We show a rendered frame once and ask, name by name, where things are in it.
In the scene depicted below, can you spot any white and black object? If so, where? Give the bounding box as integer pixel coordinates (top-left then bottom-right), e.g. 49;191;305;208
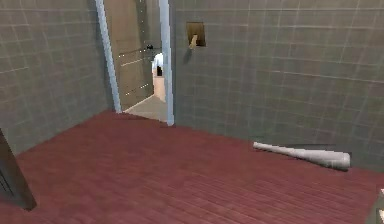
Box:
151;52;164;77

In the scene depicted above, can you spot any brown room door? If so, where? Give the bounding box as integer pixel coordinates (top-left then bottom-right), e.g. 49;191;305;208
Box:
103;0;155;111

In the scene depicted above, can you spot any grey baseball bat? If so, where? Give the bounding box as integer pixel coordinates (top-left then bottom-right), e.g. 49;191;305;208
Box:
252;141;352;172

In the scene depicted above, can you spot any dark brown furniture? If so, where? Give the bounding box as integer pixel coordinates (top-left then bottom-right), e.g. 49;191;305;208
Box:
0;129;38;211

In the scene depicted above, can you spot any pale grey furniture corner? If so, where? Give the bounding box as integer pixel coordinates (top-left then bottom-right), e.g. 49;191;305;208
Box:
371;188;384;224

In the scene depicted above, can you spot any pale blue door frame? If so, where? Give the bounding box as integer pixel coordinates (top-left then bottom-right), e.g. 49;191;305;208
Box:
94;0;176;127

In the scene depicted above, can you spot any brown wall light switch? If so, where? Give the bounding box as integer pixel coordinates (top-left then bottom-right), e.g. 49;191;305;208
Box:
185;21;207;51

